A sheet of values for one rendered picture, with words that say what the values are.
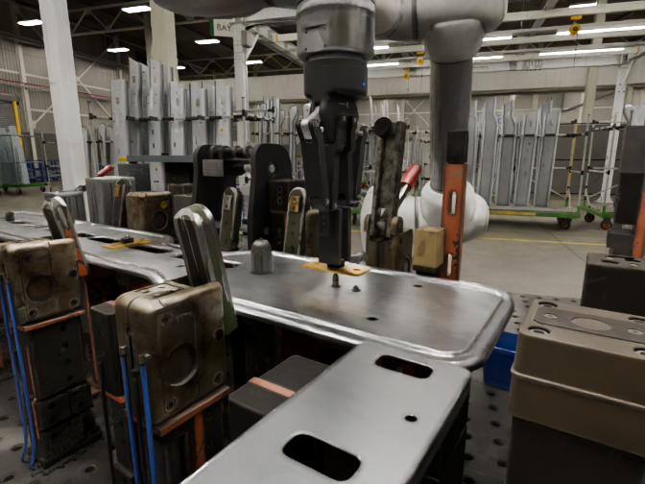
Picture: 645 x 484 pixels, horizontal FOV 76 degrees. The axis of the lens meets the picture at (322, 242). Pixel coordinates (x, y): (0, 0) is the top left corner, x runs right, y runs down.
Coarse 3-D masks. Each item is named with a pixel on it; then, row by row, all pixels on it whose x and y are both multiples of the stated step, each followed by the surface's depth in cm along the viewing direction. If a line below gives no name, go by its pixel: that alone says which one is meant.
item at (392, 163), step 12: (384, 120) 59; (384, 132) 59; (396, 132) 61; (384, 144) 63; (396, 144) 61; (384, 156) 63; (396, 156) 61; (384, 168) 63; (396, 168) 61; (384, 180) 63; (396, 180) 61; (384, 192) 63; (396, 192) 62; (372, 204) 63; (384, 204) 63; (396, 204) 62; (372, 216) 63; (372, 228) 63
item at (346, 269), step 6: (342, 258) 53; (306, 264) 53; (312, 264) 53; (318, 264) 53; (324, 264) 53; (330, 264) 52; (342, 264) 52; (348, 264) 53; (324, 270) 51; (330, 270) 51; (336, 270) 51; (342, 270) 51; (348, 270) 51; (354, 270) 51; (360, 270) 51; (366, 270) 51; (354, 276) 49
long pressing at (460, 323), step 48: (240, 288) 52; (288, 288) 52; (336, 288) 52; (384, 288) 52; (432, 288) 52; (480, 288) 52; (336, 336) 40; (384, 336) 38; (432, 336) 38; (480, 336) 39
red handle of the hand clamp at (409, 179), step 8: (408, 168) 71; (416, 168) 70; (408, 176) 69; (416, 176) 70; (400, 184) 68; (408, 184) 68; (400, 192) 67; (400, 200) 66; (384, 216) 63; (376, 224) 63; (384, 224) 62
